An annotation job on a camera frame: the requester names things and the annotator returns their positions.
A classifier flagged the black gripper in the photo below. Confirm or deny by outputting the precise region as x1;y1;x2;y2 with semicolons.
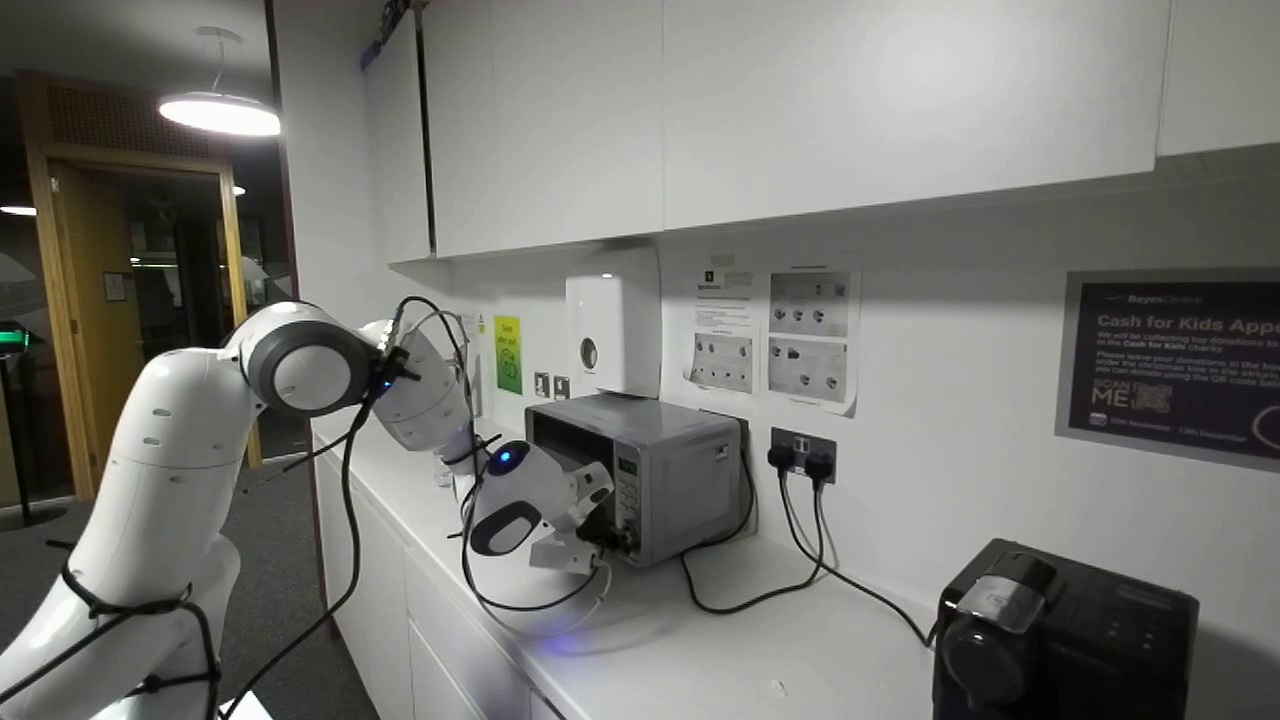
581;508;641;558

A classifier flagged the black microwave door with window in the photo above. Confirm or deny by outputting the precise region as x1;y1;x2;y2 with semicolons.
526;406;618;472

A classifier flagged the silver microwave oven body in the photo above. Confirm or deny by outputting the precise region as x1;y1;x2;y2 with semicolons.
521;392;751;574

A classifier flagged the white paper towel dispenser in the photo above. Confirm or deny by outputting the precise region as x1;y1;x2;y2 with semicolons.
565;271;664;399

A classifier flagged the white instruction sheet with pictures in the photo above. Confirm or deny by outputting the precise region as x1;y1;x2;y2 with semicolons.
685;305;761;394

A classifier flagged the green yellow cleaning poster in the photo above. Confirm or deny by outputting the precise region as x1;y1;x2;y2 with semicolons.
492;310;526;399

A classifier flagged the white base cabinet unit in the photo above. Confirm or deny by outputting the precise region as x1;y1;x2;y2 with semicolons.
313;416;565;720

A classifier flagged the grey instruction sheet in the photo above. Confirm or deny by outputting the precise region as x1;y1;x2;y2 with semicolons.
764;334;854;406
766;271;854;339

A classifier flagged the small dark header label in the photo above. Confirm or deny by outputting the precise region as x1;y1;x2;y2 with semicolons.
693;265;761;301

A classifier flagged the white upper cabinet door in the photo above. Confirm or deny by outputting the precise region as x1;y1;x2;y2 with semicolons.
659;0;1177;233
1157;0;1280;162
419;0;670;261

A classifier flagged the black coffee machine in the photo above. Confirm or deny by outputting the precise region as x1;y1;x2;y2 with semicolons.
932;536;1202;720

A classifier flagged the round ceiling lamp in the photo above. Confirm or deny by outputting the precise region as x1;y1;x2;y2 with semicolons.
154;86;289;139

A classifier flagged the black microwave power cable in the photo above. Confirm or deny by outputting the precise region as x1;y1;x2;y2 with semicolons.
675;420;833;618

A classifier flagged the black double wall socket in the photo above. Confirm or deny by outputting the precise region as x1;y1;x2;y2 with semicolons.
766;423;841;486

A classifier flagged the black coffee machine power cable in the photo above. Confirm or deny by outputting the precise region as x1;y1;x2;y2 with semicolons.
798;453;944;650

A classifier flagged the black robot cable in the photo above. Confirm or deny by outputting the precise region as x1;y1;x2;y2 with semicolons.
0;290;605;720

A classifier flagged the dark framed wall notice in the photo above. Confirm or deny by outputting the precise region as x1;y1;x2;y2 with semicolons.
1056;271;1280;472

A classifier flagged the wooden door frame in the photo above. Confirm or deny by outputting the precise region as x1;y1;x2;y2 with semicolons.
17;76;263;502

